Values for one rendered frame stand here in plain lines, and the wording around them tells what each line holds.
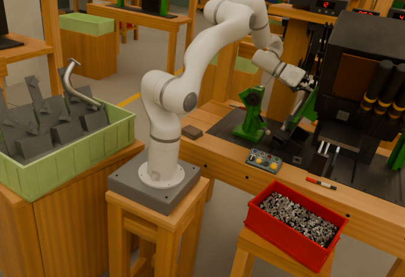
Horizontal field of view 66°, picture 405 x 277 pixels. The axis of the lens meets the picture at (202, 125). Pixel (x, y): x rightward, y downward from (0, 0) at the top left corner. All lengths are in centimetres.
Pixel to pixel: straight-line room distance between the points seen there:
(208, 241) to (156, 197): 116
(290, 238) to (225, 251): 110
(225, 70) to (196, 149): 67
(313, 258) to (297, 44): 112
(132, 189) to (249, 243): 49
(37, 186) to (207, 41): 87
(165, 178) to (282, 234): 48
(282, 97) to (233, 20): 87
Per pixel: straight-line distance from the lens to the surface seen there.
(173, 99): 105
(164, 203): 119
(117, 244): 149
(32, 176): 137
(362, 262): 261
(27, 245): 162
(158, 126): 115
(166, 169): 123
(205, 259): 221
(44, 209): 155
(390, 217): 150
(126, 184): 126
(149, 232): 133
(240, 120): 186
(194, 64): 112
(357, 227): 150
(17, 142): 157
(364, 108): 133
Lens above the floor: 171
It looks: 28 degrees down
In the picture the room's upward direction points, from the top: 8 degrees clockwise
